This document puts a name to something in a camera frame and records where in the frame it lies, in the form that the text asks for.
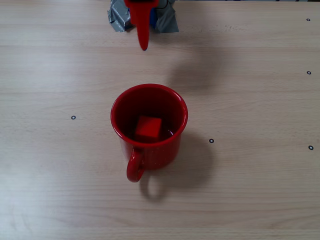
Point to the red cube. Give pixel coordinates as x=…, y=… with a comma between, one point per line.
x=148, y=128

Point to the grey duct tape piece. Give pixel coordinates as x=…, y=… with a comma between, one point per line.
x=167, y=22
x=117, y=17

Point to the red enamel mug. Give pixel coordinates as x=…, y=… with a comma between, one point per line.
x=155, y=155

